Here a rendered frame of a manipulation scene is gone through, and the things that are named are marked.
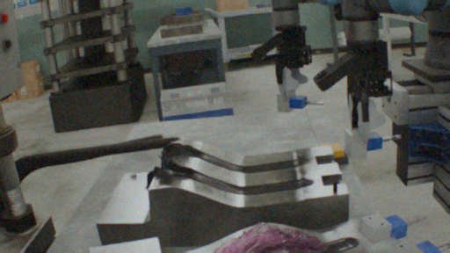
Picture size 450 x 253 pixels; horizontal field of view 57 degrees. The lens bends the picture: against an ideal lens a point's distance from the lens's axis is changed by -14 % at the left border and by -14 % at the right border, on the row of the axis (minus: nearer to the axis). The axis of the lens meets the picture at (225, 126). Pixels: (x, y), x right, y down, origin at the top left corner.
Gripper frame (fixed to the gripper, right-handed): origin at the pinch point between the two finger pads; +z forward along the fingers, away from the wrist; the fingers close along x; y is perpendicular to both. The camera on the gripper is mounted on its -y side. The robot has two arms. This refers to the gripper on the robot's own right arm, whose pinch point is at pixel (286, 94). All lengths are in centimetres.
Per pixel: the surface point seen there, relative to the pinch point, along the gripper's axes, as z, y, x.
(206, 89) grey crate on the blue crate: 64, -190, 230
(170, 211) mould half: 7, 3, -59
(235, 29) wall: 43, -317, 503
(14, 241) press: 16, -36, -76
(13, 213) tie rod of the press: 11, -39, -72
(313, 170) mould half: 6.0, 21.7, -35.3
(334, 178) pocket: 7.1, 26.6, -35.7
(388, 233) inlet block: 8, 43, -52
